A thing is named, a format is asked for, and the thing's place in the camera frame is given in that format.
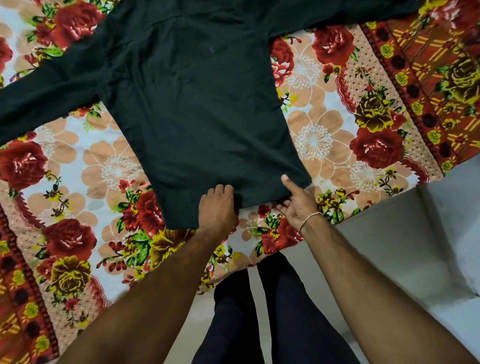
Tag person's left hand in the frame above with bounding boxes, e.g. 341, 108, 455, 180
198, 184, 240, 241

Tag person's right hand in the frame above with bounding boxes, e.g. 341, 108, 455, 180
275, 174, 324, 236

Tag black long-sleeved shirt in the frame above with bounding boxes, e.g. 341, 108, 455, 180
0, 0, 422, 230

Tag person's right forearm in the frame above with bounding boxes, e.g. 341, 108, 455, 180
300, 214, 480, 364

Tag person's left forearm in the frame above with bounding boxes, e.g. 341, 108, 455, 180
56, 227, 235, 364

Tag floral patterned bedsheet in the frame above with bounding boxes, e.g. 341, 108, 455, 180
0, 0, 480, 364

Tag dark blue trousers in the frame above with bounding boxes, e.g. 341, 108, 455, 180
191, 251, 361, 364

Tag thin thread wrist bracelet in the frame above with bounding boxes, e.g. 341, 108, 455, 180
298, 211, 323, 235

